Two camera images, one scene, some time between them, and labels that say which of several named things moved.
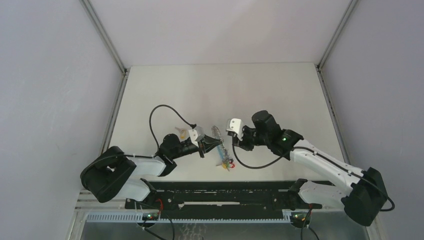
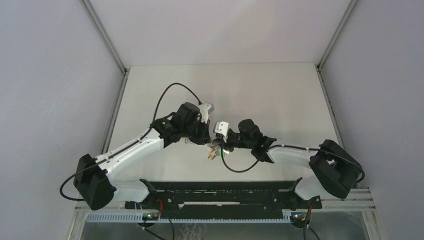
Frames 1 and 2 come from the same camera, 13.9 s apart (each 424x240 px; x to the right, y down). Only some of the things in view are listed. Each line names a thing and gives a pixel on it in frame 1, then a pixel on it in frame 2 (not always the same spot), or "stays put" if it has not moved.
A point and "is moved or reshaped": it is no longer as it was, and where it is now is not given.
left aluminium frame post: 93,14 stays put
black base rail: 266,197 stays put
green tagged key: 226,165 is moved or reshaped
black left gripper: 206,144 to 204,138
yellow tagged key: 183,133 is moved or reshaped
